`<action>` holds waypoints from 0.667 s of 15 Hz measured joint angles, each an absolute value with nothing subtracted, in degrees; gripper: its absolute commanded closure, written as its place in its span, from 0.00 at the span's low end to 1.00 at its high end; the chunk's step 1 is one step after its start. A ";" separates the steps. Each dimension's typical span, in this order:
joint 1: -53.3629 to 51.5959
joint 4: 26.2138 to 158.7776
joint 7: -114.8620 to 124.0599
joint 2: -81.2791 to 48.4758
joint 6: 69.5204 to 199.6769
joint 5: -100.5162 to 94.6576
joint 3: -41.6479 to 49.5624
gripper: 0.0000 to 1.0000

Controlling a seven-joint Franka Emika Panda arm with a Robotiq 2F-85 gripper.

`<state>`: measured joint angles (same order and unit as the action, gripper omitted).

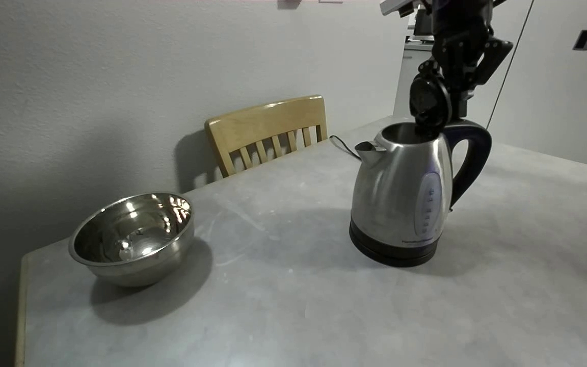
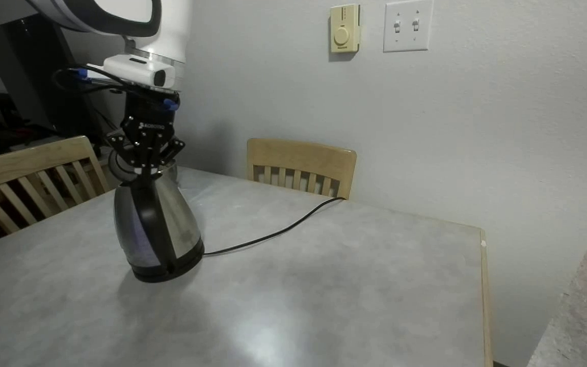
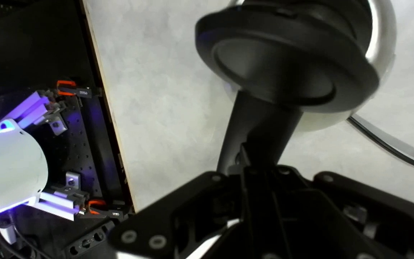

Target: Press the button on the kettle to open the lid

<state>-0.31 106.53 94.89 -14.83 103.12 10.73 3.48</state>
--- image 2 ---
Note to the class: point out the white double light switch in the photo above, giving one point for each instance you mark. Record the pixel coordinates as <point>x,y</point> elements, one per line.
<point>407,26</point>

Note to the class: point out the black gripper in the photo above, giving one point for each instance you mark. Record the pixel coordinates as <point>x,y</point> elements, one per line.
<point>149,109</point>

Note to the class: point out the beige wall thermostat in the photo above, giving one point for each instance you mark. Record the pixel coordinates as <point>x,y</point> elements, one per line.
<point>345,30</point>

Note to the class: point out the stainless steel electric kettle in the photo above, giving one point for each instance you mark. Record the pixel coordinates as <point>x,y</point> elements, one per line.
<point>157,231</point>

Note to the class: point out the dark cabinet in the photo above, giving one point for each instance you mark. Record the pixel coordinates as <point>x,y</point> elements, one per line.
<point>28,88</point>

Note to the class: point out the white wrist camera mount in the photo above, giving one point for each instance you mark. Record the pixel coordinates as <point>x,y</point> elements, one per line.
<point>136,68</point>

